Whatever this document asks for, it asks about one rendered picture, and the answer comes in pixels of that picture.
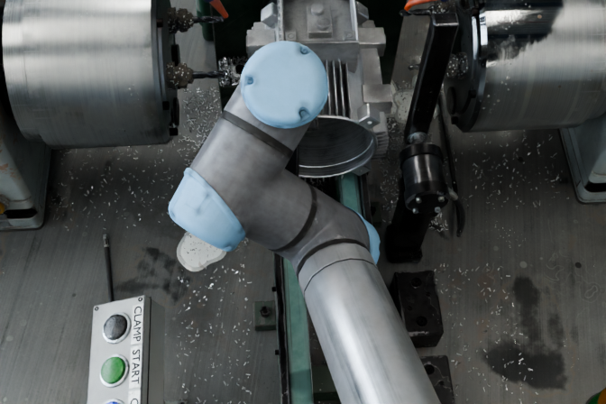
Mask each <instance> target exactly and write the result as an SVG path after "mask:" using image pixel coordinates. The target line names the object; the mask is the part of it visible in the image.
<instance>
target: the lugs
mask: <svg viewBox="0 0 606 404"><path fill-rule="evenodd" d="M355 4H356V13H357V22H358V25H361V24H363V23H365V22H366V21H368V20H369V13H368V8H367V7H365V6H364V5H362V4H361V3H360V2H358V1H356V2H355ZM261 22H262V23H264V24H266V25H268V26H269V27H272V26H273V25H274V24H275V23H277V22H278V6H277V5H276V4H274V3H270V4H269V5H267V6H265V7H264V8H263V9H261ZM357 117H358V123H359V124H362V125H363V126H365V127H367V128H368V129H371V128H372V127H374V126H375V125H377V124H379V123H380V122H381V119H380V111H379V110H378V109H377V108H375V107H374V106H371V105H370V104H366V105H364V106H361V107H359V108H358V109H357ZM370 170H372V165H371V162H370V161H368V162H367V163H365V164H364V165H363V166H362V167H360V168H359V169H357V170H353V171H351V172H352V173H354V174H356V175H358V176H361V175H363V174H364V173H366V172H368V171H370Z"/></svg>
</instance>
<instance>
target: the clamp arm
mask: <svg viewBox="0 0 606 404"><path fill-rule="evenodd" d="M458 27H459V21H458V16H457V13H441V14H432V16H431V20H430V24H429V28H428V32H427V38H426V43H425V47H424V50H423V54H422V58H421V62H420V66H419V70H418V77H417V81H416V85H415V88H414V92H413V97H412V100H411V104H410V108H409V115H408V119H407V122H406V126H405V131H404V141H405V144H407V145H408V144H411V143H412V141H413V139H412V136H413V135H414V140H415V139H420V138H419V135H420V134H422V135H421V138H422V139H423V140H425V141H427V136H428V132H429V129H430V125H431V123H432V119H433V116H434V112H435V110H436V104H437V100H438V98H439V94H440V91H441V87H442V85H443V81H444V78H445V73H446V69H447V65H448V62H449V59H450V56H451V52H452V49H453V46H454V43H455V37H456V34H457V31H458Z"/></svg>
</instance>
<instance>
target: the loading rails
mask: <svg viewBox="0 0 606 404"><path fill-rule="evenodd" d="M367 175H368V172H366V173H364V174H363V175H361V176H358V175H356V174H354V173H352V172H348V173H345V174H344V176H343V178H342V179H341V175H339V176H337V179H336V180H335V177H331V188H332V198H333V199H334V200H336V201H337V202H339V203H340V204H342V205H344V206H347V207H350V208H352V209H353V210H355V211H356V212H358V213H359V214H360V215H361V216H362V217H363V219H364V220H366V221H367V222H369V223H370V224H371V225H372V226H373V227H374V228H380V227H381V225H382V216H381V203H380V201H373V202H370V196H369V189H368V181H367ZM272 254H273V272H274V287H271V289H272V292H275V301H274V300H272V301H255V302H253V321H254V329H255V330H272V329H277V345H278V350H275V355H278V362H279V380H280V404H314V401H327V400H340V399H339V396H338V393H337V390H336V388H335V384H334V381H333V378H332V375H331V373H330V371H329V368H328V365H314V366H311V359H310V346H309V333H308V309H307V304H306V302H305V300H304V297H303V294H302V291H301V288H300V286H299V284H298V279H297V277H296V274H295V272H294V269H293V266H292V264H291V263H290V261H289V260H287V259H285V258H284V257H282V256H280V255H278V254H277V253H275V252H272Z"/></svg>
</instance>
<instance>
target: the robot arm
mask: <svg viewBox="0 0 606 404"><path fill-rule="evenodd" d="M327 95H328V80H327V76H326V70H325V67H324V65H323V63H322V62H321V60H320V58H319V57H318V56H317V55H316V54H315V53H314V52H313V51H312V50H311V49H309V48H308V47H307V46H304V45H302V44H300V43H297V42H294V41H276V42H273V43H270V44H267V45H265V46H264V47H262V48H260V49H259V50H258V51H256V52H255V53H254V54H253V55H252V56H251V57H250V58H249V59H248V60H247V62H246V64H245V66H244V68H243V72H242V76H241V82H240V83H239V85H238V86H237V88H236V90H235V91H234V93H233V94H232V96H231V98H230V99H229V101H228V103H227V104H226V106H225V108H224V112H223V113H222V114H221V116H220V117H219V119H218V120H217V122H216V124H215V126H214V128H213V129H212V131H211V133H210V134H209V135H208V137H207V139H206V140H205V142H204V144H203V145H202V147H201V149H200V150H199V152H198V154H197V156H196V158H195V159H194V160H193V162H192V163H191V165H190V167H189V168H186V170H185V171H184V175H185V176H184V178H183V179H182V181H181V182H180V184H179V187H178V189H177V190H176V192H175V194H174V196H173V198H172V200H171V201H170V204H169V214H170V217H171V218H172V220H173V221H174V222H175V223H177V224H178V225H179V226H181V227H182V228H184V229H185V230H187V231H188V232H190V233H191V234H193V235H194V236H196V237H197V238H199V239H201V240H202V241H204V242H206V243H209V244H211V245H213V246H215V247H216V248H218V249H221V250H223V251H226V252H231V251H233V250H234V249H235V248H236V247H237V245H238V244H239V243H240V242H241V241H243V240H244V238H245V237H246V238H248V239H250V240H252V241H254V242H256V243H257V244H259V245H261V246H263V247H265V248H267V249H269V250H271V251H272V252H274V253H277V254H278V255H280V256H282V257H284V258H285V259H287V260H289V261H290V263H291V264H292V266H293V269H294V272H295V274H296V277H297V279H298V284H299V286H300V288H301V291H302V294H303V297H304V300H305V302H306V304H307V307H308V312H309V314H310V316H311V319H312V322H313V325H314V328H315V330H316V332H317V337H318V340H319V343H320V345H321V347H322V350H323V353H324V356H325V358H326V362H327V365H328V368H329V371H330V373H331V375H332V378H333V381H334V384H335V388H336V390H337V393H338V396H339V399H340V401H341V403H342V404H441V403H440V401H439V398H438V396H437V395H436V392H435V390H434V388H433V385H432V383H431V381H430V379H429V378H428V376H427V372H426V370H425V368H424V366H423V364H422V362H421V361H420V358H419V356H418V353H417V351H416V349H415V347H414V345H413V343H412V341H411V339H410V337H409V334H408V331H407V329H406V327H405V326H404V324H403V322H402V320H401V317H400V315H399V312H398V310H397V309H396V307H395V304H394V302H393V300H392V298H391V296H390V293H389V291H388V289H387V287H386V285H385V283H384V281H383V279H382V276H381V274H380V272H379V270H378V268H377V266H376V264H377V261H378V260H379V256H380V251H379V244H380V242H381V241H380V237H379V235H378V233H377V231H376V229H375V228H374V227H373V226H372V225H371V224H370V223H369V222H367V221H366V220H364V219H363V217H362V216H361V215H360V214H359V213H358V212H356V211H355V210H353V209H352V208H350V207H347V206H344V205H342V204H340V203H339V202H337V201H336V200H334V199H332V198H331V197H330V196H328V195H326V194H325V193H323V192H322V191H320V190H318V189H317V188H315V187H313V186H311V185H310V184H308V183H307V182H306V181H304V180H303V179H301V178H299V177H298V173H299V142H300V140H301V139H302V137H303V135H304V134H305V133H310V132H312V131H315V130H318V120H317V115H318V114H319V113H320V112H321V110H322V109H323V107H324V105H325V103H326V99H327Z"/></svg>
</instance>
